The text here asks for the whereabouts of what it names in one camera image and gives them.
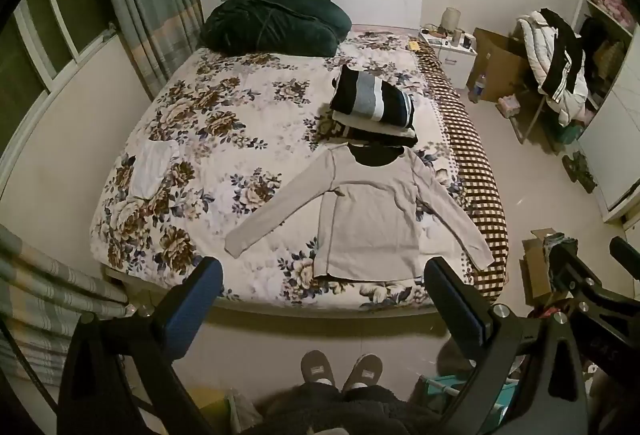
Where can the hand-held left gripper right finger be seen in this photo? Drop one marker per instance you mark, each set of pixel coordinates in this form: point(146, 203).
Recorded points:
point(456, 305)

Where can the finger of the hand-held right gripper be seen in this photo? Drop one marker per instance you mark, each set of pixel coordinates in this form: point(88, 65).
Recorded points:
point(572, 270)
point(627, 254)

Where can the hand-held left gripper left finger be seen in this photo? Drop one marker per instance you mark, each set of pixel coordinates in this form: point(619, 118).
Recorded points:
point(196, 302)

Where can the beige long-sleeve shirt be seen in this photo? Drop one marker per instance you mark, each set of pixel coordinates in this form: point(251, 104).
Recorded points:
point(370, 215)

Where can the small open cardboard box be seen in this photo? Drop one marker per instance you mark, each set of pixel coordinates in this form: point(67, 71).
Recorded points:
point(535, 270)

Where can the teal plastic bin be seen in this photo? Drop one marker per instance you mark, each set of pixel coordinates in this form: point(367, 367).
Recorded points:
point(450, 390)

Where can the pair of dark green shoes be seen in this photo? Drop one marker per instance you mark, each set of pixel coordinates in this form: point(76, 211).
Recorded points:
point(580, 170)

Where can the person's grey slipper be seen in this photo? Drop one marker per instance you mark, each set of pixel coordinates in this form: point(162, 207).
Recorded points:
point(317, 367)
point(362, 371)

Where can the white wardrobe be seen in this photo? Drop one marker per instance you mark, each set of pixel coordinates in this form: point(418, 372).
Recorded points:
point(617, 125)

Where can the checkered brown bed sheet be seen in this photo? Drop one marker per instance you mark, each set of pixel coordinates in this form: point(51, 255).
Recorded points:
point(475, 165)

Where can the small white cloth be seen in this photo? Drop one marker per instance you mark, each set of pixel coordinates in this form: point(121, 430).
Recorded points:
point(152, 167)

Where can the green striped curtain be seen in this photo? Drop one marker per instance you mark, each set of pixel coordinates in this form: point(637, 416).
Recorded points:
point(145, 0)
point(45, 305)

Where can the pink packet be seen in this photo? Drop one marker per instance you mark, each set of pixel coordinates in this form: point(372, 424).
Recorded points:
point(509, 106)

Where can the floral bed blanket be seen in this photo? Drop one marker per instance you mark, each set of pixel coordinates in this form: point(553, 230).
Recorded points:
point(240, 115)

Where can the plastic bottle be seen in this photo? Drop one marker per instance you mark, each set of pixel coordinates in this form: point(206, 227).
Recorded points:
point(478, 87)

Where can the black jacket with stripes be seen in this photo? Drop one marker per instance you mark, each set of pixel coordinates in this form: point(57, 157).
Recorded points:
point(565, 50)

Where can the large cardboard box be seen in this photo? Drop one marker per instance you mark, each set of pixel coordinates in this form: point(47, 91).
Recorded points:
point(500, 65)

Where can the folded striped sweater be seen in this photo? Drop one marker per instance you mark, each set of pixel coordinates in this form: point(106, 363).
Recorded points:
point(370, 97)

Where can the white nightstand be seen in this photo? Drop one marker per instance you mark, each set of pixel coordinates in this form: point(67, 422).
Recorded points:
point(452, 62)

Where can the pink folded blanket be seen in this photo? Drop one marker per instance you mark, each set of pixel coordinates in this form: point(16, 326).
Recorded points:
point(607, 0)

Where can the beige table lamp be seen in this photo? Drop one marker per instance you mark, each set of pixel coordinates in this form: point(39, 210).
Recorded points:
point(451, 19)

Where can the dark green duvet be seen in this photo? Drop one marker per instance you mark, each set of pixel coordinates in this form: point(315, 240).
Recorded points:
point(270, 22)

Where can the white-framed window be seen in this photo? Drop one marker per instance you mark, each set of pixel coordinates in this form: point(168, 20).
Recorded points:
point(35, 45)

